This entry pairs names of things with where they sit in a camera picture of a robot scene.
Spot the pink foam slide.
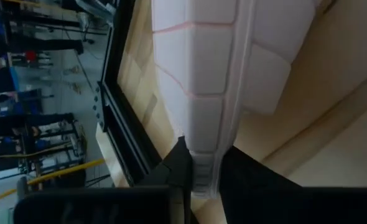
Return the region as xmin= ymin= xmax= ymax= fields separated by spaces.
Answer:
xmin=151 ymin=0 xmax=323 ymax=200

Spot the wooden shelf with black frame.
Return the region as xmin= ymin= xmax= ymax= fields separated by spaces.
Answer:
xmin=261 ymin=67 xmax=367 ymax=189

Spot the black aluminium table frame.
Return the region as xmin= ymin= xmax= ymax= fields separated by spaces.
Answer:
xmin=92 ymin=0 xmax=163 ymax=188

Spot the black equipment rack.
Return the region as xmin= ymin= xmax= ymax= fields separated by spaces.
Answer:
xmin=0 ymin=112 xmax=88 ymax=175

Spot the black barrier post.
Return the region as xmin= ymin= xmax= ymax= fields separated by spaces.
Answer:
xmin=16 ymin=175 xmax=29 ymax=200

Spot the yellow barrier rope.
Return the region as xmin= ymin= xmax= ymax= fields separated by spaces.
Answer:
xmin=0 ymin=158 xmax=106 ymax=208

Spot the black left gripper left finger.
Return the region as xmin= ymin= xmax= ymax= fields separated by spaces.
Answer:
xmin=138 ymin=136 xmax=193 ymax=189

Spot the black workbench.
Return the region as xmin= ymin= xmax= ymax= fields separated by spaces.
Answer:
xmin=2 ymin=33 xmax=85 ymax=56

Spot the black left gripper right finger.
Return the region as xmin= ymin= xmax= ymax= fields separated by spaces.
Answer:
xmin=218 ymin=145 xmax=304 ymax=224

